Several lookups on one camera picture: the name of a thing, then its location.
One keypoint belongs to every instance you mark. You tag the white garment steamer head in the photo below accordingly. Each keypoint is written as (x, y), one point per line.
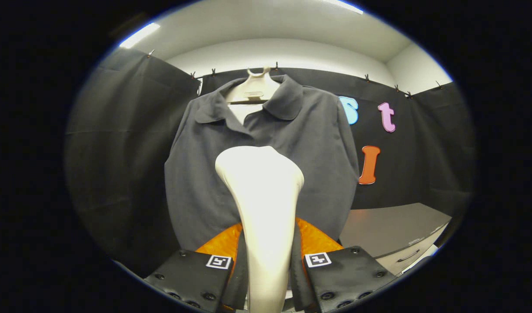
(266, 208)

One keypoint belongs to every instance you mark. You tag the dark grey button shirt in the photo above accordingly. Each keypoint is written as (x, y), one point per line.
(196, 174)

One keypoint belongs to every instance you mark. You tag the narrow ceiling light strip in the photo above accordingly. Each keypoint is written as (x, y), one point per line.
(140, 35)

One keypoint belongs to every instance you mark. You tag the black backdrop cloth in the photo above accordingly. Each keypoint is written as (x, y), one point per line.
(122, 165)

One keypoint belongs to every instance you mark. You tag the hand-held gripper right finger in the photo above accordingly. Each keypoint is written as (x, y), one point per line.
(297, 282)

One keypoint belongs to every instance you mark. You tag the row of black clips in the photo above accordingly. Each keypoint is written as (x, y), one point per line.
(367, 78)

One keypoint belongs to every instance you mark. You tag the beige cabinet with grey top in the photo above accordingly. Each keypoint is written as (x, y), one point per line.
(387, 226)

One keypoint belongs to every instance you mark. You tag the beige clothes hanger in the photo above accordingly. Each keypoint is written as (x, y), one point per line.
(253, 89)

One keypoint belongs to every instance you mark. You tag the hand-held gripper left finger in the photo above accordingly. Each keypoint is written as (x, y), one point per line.
(240, 282)

